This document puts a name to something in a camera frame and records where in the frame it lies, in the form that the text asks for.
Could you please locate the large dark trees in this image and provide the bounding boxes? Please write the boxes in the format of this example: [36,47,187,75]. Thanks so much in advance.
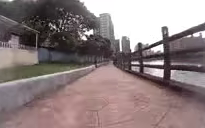
[0,0,114,61]

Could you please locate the grey water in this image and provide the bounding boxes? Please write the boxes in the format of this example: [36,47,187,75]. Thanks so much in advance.
[131,59,205,89]

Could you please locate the blue-grey wall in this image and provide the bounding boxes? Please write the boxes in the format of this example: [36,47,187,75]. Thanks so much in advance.
[37,47,98,64]

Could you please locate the red stamped concrete path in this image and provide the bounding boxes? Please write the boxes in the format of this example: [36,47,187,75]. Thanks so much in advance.
[0,63,205,128]

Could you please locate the pale wall with railing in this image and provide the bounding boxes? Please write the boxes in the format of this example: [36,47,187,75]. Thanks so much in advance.
[0,39,40,70]

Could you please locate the low grey concrete wall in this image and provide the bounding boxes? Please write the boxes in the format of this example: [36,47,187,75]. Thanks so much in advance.
[0,60,110,118]

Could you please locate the weathered wooden post fence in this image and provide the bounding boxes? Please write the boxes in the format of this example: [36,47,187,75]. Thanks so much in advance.
[113,18,205,81]

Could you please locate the grass strip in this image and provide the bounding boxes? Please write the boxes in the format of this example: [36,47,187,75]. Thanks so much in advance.
[0,63,91,85]

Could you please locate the tall tower building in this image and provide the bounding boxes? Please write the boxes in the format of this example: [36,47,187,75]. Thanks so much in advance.
[95,12,116,43]

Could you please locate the house with sloped roof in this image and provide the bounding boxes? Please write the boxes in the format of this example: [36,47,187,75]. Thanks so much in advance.
[0,10,41,49]

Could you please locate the grey stone kerb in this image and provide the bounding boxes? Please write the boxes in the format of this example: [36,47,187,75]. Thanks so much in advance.
[116,64,205,104]

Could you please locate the row of buildings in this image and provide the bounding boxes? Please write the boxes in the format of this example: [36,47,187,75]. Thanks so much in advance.
[133,29,205,61]

